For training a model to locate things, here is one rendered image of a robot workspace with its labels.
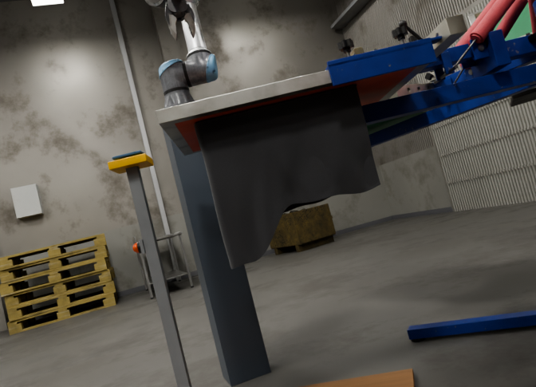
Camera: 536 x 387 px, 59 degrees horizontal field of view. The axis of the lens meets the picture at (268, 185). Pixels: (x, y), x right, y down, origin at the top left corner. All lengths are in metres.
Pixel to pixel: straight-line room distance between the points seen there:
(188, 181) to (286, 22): 8.01
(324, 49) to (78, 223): 5.65
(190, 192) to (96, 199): 6.39
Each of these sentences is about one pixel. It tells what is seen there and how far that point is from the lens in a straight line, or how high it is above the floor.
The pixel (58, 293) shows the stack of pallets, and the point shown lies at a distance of 7.24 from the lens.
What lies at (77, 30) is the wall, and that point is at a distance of 9.22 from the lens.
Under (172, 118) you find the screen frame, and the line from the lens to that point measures 1.31.
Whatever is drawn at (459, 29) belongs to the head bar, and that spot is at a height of 1.00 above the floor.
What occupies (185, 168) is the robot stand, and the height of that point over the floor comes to 0.93.
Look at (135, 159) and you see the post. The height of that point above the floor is 0.94.
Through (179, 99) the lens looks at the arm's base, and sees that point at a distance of 2.17.
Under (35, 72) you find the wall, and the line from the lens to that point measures 9.00.
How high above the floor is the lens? 0.64
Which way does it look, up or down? 4 degrees up
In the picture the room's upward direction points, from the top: 14 degrees counter-clockwise
